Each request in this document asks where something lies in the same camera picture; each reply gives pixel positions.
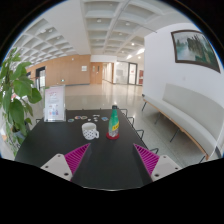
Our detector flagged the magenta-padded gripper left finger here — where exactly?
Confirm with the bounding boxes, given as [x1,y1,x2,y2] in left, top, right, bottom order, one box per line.
[40,143,93,186]

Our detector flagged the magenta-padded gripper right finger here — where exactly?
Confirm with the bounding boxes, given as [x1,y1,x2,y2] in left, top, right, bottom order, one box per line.
[132,143,183,186]

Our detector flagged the green plastic drink bottle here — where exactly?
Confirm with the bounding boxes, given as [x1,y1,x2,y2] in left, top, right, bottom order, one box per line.
[107,105,120,139]

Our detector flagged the white mug with black dots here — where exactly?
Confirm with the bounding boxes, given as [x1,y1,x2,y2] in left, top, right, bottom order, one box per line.
[81,122,100,141]

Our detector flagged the flat round red coaster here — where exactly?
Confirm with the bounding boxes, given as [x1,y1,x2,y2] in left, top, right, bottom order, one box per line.
[106,132,120,141]

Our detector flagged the clear acrylic sign stand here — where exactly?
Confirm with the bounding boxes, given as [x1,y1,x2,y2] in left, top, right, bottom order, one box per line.
[43,84,67,123]

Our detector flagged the long white cushioned bench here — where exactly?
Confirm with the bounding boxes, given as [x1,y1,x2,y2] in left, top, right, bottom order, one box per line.
[141,83,224,161]

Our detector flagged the green leafy potted plant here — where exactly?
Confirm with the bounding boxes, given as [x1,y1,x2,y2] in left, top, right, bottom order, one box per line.
[0,47,43,158]

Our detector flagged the dark-framed landscape painting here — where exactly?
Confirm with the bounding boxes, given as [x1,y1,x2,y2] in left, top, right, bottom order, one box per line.
[170,29,222,74]

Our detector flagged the recessed ceiling lights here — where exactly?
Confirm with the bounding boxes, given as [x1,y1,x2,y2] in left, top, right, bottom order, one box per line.
[39,18,146,61]

